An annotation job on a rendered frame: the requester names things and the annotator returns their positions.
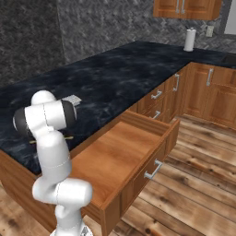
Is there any white paper towel roll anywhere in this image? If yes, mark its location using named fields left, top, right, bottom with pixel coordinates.
left=183, top=27, right=198, bottom=53

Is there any open wooden drawer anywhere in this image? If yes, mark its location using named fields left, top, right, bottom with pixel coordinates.
left=69, top=109, right=181, bottom=236

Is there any silver cupboard door handle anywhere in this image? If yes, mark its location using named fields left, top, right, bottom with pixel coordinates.
left=206, top=67, right=215, bottom=88
left=171, top=73, right=181, bottom=93

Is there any wooden drawer front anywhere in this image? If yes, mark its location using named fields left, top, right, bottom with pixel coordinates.
left=136, top=83, right=167, bottom=115
left=143, top=100, right=166, bottom=123

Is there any white window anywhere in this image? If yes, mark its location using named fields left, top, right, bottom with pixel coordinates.
left=223, top=0, right=236, bottom=36

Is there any thin yellow wooden stick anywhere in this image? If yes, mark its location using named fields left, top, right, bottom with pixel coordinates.
left=29, top=136, right=76, bottom=145

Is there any narrow wooden cupboard door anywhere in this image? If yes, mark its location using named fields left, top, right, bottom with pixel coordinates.
left=163, top=65, right=189, bottom=124

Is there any wooden panel under sink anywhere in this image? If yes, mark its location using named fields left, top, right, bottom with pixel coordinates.
left=211, top=65, right=236, bottom=89

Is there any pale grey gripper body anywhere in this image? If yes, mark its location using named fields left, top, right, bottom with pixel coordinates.
left=61, top=94, right=83, bottom=107

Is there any silver open drawer handle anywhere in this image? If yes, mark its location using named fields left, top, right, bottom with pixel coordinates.
left=143, top=159, right=164, bottom=180

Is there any wooden wall cupboard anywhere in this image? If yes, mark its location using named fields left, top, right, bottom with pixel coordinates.
left=152, top=0, right=223, bottom=22

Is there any beige wall socket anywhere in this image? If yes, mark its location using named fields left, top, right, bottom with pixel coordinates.
left=205, top=25, right=216, bottom=39

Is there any dark sink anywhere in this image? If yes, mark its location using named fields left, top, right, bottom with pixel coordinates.
left=220, top=53, right=236, bottom=69

